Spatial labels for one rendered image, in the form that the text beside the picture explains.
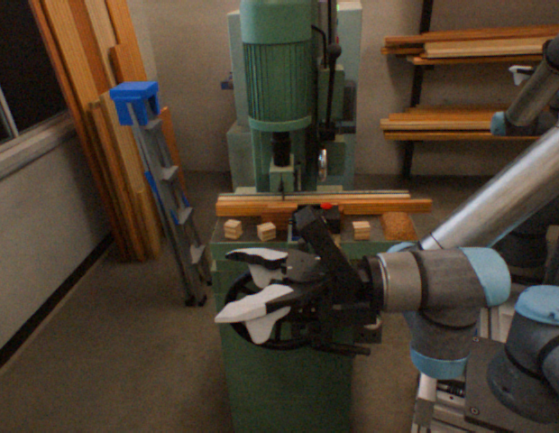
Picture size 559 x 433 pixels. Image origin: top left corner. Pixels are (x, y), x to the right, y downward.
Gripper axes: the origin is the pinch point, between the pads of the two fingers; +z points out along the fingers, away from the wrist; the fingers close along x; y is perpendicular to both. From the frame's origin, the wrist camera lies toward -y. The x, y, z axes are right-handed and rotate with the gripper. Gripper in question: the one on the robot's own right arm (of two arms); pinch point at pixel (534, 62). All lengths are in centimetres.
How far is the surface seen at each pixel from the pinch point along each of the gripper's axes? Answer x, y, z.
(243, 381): -107, 78, -71
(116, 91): -159, -13, 1
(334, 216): -68, 14, -72
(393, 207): -51, 24, -50
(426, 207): -42, 26, -49
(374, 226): -58, 26, -59
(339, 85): -65, -11, -34
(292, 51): -74, -26, -60
